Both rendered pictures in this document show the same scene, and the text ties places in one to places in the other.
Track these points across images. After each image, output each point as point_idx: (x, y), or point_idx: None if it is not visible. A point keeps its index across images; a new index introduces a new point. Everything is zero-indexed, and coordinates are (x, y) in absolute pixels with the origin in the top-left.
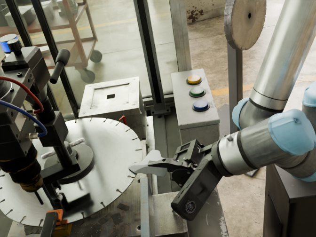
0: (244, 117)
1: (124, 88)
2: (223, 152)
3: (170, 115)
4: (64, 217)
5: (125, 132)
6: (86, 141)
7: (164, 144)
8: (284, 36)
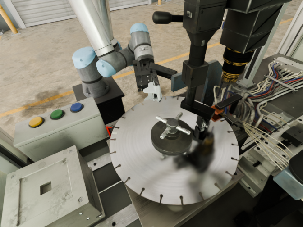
0: (113, 63)
1: (29, 180)
2: (150, 52)
3: None
4: None
5: (126, 117)
6: (143, 138)
7: (89, 155)
8: (94, 10)
